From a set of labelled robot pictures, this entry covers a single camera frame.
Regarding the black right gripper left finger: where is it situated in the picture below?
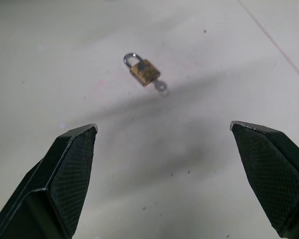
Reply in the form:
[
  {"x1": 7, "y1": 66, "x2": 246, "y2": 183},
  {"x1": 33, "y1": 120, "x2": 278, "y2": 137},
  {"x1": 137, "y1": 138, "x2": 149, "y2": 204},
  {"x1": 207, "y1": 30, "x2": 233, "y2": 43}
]
[{"x1": 0, "y1": 123, "x2": 99, "y2": 239}]

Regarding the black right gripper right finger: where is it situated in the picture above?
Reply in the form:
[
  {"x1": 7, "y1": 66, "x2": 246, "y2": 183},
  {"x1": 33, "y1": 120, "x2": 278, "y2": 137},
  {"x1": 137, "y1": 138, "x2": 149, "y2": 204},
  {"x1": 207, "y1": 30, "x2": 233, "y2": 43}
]
[{"x1": 229, "y1": 120, "x2": 299, "y2": 239}]

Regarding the small silver key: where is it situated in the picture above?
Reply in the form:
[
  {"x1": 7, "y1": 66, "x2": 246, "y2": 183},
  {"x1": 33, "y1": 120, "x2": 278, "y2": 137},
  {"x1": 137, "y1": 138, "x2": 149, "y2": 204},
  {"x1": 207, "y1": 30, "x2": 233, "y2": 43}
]
[{"x1": 153, "y1": 81, "x2": 168, "y2": 93}]

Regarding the small brass padlock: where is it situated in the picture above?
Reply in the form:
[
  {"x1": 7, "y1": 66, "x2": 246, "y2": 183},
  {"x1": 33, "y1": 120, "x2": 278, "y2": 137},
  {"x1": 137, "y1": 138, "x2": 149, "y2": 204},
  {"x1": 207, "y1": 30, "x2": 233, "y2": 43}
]
[{"x1": 123, "y1": 52, "x2": 161, "y2": 87}]

